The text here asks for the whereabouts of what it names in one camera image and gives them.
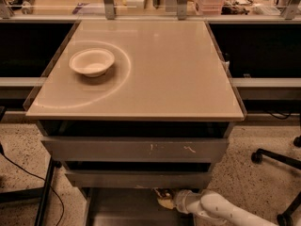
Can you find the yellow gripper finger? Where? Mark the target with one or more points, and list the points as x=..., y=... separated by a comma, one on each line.
x=167, y=203

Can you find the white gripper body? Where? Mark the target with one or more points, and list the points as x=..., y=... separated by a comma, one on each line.
x=181, y=200

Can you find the crushed orange soda can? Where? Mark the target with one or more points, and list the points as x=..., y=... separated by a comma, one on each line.
x=164, y=193

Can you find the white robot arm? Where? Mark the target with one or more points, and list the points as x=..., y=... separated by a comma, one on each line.
x=208, y=205

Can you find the grey middle drawer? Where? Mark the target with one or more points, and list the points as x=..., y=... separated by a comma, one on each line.
x=130, y=179

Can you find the grey drawer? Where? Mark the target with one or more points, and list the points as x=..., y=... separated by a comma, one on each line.
x=130, y=179
x=135, y=149
x=130, y=207

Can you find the grey bottom drawer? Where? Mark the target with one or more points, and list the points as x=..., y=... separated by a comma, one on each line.
x=130, y=207

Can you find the grey top drawer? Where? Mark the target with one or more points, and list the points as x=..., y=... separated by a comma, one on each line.
x=135, y=149

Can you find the black metal stand leg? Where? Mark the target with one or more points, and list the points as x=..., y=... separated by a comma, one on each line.
x=45, y=193

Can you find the white paper bowl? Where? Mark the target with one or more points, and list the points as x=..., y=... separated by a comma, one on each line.
x=92, y=62

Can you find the grey metal post right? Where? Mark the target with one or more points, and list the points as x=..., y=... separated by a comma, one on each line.
x=182, y=9

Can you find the grey metal post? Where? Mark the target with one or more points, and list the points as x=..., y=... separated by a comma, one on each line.
x=109, y=8
x=182, y=9

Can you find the grey metal post left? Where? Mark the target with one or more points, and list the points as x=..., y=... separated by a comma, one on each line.
x=109, y=8

